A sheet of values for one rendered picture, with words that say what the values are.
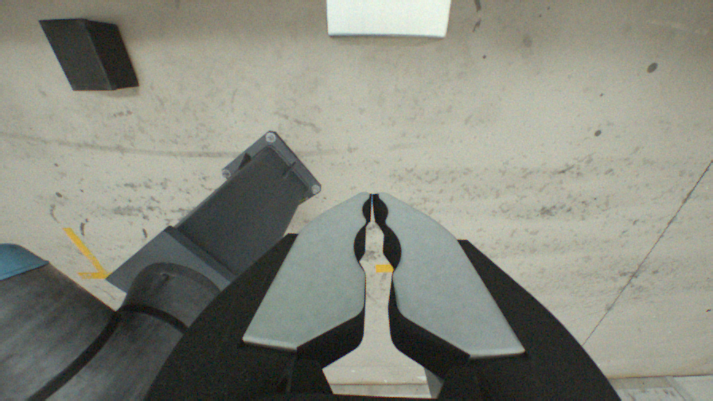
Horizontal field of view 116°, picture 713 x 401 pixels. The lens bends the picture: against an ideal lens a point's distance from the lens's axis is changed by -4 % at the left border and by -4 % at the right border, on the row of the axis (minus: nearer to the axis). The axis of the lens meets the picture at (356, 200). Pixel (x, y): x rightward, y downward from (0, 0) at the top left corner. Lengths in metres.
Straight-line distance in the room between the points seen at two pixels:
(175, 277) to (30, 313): 0.19
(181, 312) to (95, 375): 0.14
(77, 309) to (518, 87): 1.22
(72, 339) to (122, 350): 0.07
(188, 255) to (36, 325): 0.20
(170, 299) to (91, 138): 1.06
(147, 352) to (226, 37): 0.90
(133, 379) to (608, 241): 1.79
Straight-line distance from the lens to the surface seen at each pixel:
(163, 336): 0.57
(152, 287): 0.61
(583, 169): 1.36
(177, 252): 0.59
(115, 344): 0.53
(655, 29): 1.32
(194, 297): 0.59
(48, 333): 0.50
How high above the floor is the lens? 0.93
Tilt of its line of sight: 60 degrees down
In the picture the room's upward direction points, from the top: 176 degrees counter-clockwise
